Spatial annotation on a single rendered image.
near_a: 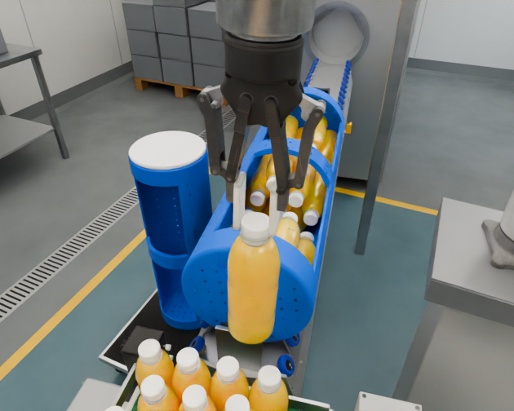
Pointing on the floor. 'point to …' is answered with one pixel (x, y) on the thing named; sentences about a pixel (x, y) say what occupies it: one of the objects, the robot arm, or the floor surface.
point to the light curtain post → (386, 118)
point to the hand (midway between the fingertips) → (257, 205)
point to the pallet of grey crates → (175, 44)
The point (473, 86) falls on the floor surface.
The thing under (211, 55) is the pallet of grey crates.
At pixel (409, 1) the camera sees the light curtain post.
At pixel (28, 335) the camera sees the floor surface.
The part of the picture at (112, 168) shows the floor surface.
